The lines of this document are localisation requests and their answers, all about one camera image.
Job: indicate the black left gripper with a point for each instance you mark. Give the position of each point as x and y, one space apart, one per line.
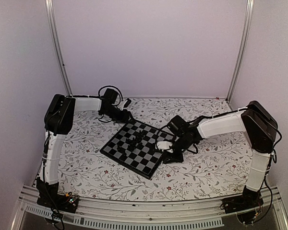
125 118

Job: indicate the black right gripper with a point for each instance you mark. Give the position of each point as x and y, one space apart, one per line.
166 156

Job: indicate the black chess piece cluster piece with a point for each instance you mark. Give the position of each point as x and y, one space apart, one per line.
131 144

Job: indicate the black and grey chessboard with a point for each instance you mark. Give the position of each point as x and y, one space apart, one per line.
143 161

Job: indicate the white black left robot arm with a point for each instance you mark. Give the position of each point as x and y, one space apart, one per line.
59 121

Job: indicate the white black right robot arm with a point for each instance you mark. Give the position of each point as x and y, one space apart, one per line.
258 126

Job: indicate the floral patterned table mat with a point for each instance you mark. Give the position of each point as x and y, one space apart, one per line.
218 166

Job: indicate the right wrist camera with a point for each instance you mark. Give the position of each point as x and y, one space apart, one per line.
164 146

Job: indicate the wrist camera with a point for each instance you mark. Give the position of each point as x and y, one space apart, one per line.
124 104
164 146

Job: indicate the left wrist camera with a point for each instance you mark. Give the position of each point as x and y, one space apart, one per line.
124 104

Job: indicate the front aluminium frame rail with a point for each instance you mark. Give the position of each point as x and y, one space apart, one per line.
100 214

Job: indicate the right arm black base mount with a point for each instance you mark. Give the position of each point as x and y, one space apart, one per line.
249 201

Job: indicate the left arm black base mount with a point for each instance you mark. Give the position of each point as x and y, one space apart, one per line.
49 197

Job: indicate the left rear aluminium frame post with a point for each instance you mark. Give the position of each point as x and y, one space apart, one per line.
56 43

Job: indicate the aluminium frame post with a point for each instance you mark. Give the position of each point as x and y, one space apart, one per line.
243 44
56 43

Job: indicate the right rear aluminium frame post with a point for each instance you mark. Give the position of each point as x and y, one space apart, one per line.
243 44

